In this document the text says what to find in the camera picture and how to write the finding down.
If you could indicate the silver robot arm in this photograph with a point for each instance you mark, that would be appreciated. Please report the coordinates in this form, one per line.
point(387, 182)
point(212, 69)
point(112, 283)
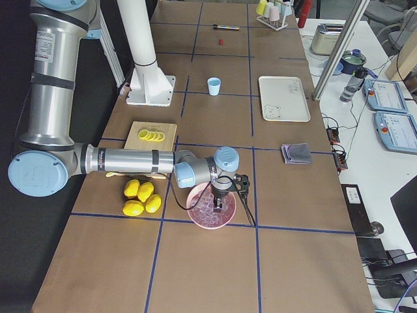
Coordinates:
point(96, 115)

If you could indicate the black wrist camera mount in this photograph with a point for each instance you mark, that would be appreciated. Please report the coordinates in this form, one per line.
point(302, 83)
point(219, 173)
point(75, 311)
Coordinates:
point(242, 185)

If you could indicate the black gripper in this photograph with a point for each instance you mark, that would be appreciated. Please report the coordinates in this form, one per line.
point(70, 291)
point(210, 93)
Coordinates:
point(219, 193)

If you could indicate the white cup rack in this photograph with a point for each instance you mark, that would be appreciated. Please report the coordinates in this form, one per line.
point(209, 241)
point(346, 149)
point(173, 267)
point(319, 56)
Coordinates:
point(286, 10)

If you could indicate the grey folded cloth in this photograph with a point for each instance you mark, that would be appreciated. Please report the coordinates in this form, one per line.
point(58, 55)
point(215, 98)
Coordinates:
point(296, 153)

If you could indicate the pink bowl of ice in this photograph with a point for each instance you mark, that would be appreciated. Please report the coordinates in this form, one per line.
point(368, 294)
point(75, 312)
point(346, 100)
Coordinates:
point(202, 214)

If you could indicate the lemon slices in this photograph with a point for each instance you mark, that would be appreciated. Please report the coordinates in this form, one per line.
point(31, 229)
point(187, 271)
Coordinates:
point(151, 135)

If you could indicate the blue teach pendant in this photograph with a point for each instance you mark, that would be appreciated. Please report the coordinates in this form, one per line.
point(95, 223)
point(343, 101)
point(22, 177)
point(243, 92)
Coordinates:
point(384, 95)
point(397, 131)

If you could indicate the silver toaster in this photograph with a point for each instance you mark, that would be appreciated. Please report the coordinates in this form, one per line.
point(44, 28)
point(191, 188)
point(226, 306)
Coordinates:
point(325, 38)

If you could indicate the cream bear tray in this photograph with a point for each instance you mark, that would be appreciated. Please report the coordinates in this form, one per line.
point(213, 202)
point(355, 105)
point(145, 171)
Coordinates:
point(283, 99)

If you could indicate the aluminium frame post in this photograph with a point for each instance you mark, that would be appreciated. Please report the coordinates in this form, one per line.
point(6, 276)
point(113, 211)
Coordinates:
point(340, 46)

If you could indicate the clear water bottle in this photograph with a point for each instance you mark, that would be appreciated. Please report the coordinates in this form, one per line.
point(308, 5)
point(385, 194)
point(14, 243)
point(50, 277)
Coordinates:
point(355, 83)

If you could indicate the yellow lemon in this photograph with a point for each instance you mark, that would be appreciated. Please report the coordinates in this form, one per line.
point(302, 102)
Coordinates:
point(153, 203)
point(145, 191)
point(133, 208)
point(131, 188)

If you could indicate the red bottle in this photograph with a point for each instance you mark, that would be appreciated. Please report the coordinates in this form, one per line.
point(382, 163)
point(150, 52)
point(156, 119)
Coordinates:
point(304, 13)

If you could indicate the steel muddler black tip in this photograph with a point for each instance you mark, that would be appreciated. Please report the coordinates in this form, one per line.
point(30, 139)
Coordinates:
point(225, 27)

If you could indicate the yellow plastic knife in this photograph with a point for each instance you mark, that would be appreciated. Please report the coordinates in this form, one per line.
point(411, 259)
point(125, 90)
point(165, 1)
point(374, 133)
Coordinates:
point(112, 174)

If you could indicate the wooden cutting board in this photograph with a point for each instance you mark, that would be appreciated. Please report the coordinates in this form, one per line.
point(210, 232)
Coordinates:
point(149, 149)

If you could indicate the yellow cup on rack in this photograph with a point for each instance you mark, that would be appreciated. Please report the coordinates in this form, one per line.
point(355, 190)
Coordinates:
point(261, 7)

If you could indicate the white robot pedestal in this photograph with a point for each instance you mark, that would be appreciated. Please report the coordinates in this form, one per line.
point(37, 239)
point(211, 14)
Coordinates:
point(149, 85)

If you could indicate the pink cup on rack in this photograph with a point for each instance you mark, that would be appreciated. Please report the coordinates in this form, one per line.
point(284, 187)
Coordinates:
point(272, 12)

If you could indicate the light blue plastic cup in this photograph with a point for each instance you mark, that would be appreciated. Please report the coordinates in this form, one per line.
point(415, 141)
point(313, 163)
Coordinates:
point(214, 85)

